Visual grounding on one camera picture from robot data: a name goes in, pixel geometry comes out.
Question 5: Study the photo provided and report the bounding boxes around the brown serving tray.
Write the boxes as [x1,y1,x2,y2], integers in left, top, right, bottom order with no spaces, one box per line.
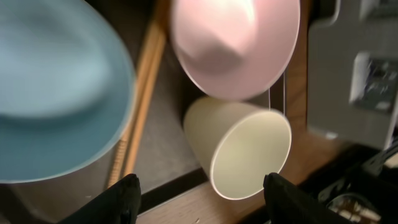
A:
[0,0,290,224]

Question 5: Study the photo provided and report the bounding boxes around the pink bowl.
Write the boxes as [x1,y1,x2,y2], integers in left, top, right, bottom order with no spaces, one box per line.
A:
[170,0,300,101]

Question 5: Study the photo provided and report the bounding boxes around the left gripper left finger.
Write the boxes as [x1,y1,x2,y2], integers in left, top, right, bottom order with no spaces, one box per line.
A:
[59,174,141,224]

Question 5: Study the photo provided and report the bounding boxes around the grey dishwasher rack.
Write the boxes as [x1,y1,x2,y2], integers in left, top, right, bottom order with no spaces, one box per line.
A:
[307,0,397,149]

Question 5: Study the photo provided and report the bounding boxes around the blue bowl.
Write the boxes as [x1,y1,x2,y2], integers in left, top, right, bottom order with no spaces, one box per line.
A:
[1,1,136,184]

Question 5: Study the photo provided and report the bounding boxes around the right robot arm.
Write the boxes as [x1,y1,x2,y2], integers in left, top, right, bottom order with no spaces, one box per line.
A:
[298,143,397,223]

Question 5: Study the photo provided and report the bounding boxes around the wooden chopstick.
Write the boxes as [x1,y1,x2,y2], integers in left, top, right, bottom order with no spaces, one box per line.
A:
[107,0,171,187]
[123,33,167,176]

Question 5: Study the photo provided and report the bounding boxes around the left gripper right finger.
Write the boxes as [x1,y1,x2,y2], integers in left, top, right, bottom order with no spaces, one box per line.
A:
[263,173,350,224]

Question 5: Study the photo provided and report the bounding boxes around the white paper cup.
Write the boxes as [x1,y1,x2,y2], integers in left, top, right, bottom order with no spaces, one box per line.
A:
[183,97,292,200]

